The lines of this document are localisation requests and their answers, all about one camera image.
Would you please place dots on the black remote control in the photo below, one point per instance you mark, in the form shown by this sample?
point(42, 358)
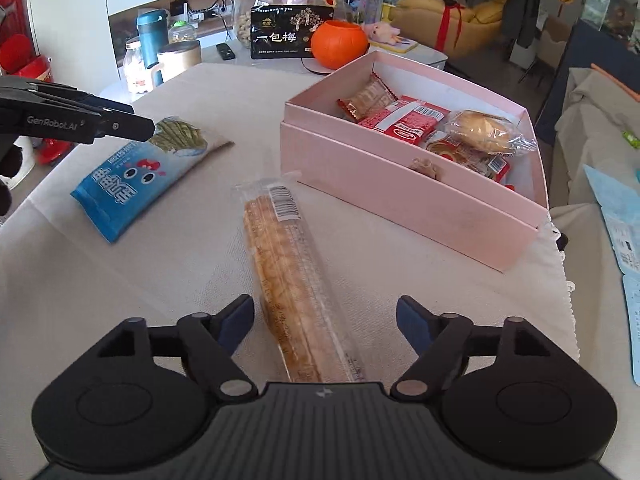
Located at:
point(225, 52)

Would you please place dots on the orange pumpkin bucket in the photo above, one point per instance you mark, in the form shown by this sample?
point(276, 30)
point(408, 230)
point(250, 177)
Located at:
point(340, 45)

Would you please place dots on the red barcode snack packet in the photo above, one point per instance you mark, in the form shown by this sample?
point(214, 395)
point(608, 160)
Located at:
point(405, 120)

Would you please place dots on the small jar green lid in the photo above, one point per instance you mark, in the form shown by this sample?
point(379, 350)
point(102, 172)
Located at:
point(182, 32)

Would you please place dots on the orange carrot toy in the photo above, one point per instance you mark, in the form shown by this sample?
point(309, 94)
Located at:
point(615, 80)

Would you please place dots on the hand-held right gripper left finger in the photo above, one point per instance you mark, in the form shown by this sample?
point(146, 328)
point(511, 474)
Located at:
point(235, 317)

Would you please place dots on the light blue printed card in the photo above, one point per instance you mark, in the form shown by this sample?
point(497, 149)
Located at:
point(617, 220)

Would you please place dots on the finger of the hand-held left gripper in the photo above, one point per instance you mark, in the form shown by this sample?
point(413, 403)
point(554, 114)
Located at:
point(130, 127)
point(112, 105)

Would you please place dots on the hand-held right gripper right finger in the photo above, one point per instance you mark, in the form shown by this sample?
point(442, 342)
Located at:
point(415, 317)

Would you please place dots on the grey covered sofa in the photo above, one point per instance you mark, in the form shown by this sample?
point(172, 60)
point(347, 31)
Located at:
point(575, 125)

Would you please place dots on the clear bread bun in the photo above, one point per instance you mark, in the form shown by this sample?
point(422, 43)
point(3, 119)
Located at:
point(485, 132)

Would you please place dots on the beige mug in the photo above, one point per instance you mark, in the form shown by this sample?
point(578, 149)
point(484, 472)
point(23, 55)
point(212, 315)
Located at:
point(180, 62)

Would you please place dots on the teal thermos bottle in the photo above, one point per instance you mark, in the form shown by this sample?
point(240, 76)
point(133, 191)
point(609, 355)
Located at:
point(152, 40)

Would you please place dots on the brown cracker packet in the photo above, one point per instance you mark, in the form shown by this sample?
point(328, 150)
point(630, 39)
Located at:
point(367, 97)

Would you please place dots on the pink plush toy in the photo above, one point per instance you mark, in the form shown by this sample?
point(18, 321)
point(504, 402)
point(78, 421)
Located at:
point(380, 31)

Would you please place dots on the hanging dark coat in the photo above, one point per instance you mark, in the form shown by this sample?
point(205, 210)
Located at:
point(522, 5)

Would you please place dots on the green toy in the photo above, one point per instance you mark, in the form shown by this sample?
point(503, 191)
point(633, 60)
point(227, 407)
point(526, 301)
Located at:
point(631, 139)

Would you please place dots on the pink gift box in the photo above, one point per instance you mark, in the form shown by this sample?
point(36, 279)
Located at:
point(400, 210)

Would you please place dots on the long bread stick packet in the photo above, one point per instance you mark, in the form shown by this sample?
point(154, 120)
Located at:
point(295, 280)

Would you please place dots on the yellow sofa with red ribbon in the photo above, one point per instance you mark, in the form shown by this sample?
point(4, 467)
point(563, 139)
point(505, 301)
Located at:
point(425, 22)

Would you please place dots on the clear jar white lid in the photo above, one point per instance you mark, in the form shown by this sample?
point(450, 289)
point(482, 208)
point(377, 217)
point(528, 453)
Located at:
point(136, 67)

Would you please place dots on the blue cartoon board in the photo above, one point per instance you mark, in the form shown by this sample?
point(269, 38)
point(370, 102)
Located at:
point(632, 330)

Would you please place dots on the blue snack packet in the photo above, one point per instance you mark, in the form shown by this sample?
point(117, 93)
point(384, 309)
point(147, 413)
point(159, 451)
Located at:
point(135, 180)

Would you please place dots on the black printed box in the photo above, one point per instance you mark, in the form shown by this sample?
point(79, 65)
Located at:
point(285, 32)

